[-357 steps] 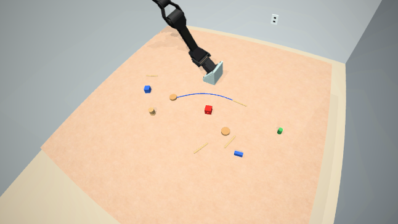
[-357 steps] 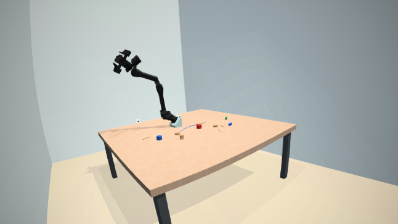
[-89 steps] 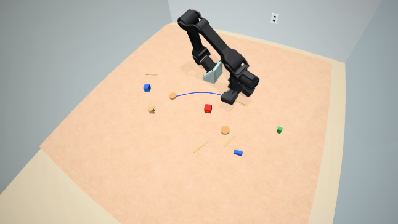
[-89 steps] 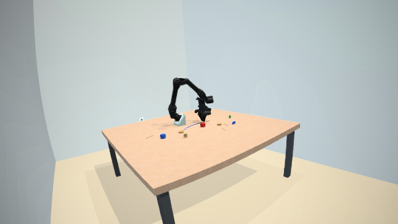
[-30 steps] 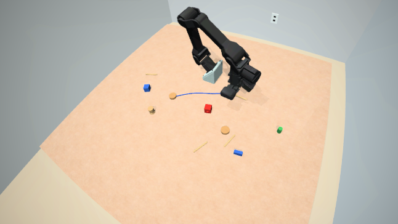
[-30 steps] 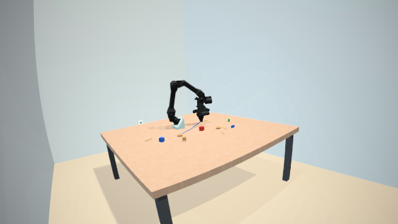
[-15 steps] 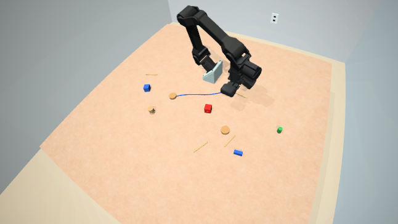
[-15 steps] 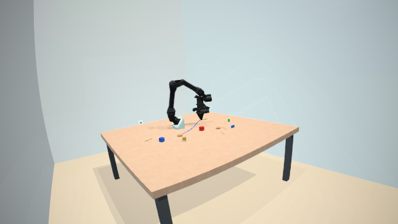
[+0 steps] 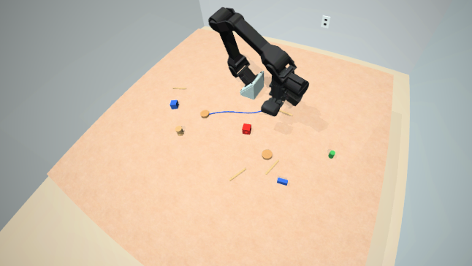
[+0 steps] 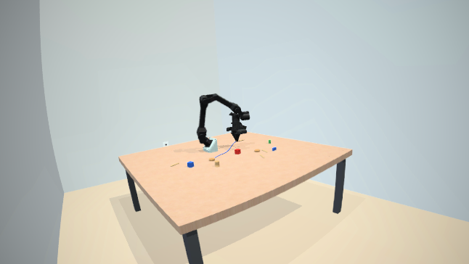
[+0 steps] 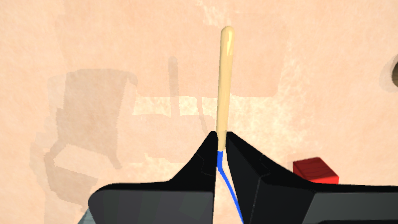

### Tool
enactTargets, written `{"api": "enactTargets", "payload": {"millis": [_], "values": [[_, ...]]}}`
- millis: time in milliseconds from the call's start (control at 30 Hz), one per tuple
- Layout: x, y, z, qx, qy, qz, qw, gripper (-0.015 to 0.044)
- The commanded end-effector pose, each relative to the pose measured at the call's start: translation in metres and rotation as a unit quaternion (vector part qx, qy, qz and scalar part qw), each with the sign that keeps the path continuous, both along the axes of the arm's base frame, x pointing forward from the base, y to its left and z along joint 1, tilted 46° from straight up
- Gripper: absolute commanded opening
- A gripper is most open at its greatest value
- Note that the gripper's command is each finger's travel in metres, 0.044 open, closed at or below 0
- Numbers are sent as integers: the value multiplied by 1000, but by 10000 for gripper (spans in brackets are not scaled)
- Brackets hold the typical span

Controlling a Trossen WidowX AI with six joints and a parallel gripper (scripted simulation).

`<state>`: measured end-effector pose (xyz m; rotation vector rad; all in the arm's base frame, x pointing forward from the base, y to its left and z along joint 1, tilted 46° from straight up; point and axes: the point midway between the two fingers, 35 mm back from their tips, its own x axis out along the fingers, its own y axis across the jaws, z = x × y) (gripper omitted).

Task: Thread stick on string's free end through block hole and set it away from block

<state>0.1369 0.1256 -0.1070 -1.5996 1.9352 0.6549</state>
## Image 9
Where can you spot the red wooden block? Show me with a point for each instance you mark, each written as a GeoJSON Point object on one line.
{"type": "Point", "coordinates": [246, 128]}

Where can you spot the small blue cube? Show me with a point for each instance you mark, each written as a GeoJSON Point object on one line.
{"type": "Point", "coordinates": [174, 104]}

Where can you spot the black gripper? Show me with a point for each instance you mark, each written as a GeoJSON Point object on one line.
{"type": "Point", "coordinates": [273, 104]}

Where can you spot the small blue block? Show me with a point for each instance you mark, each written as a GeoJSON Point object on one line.
{"type": "Point", "coordinates": [282, 181]}

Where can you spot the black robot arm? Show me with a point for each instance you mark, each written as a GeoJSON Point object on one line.
{"type": "Point", "coordinates": [225, 21]}

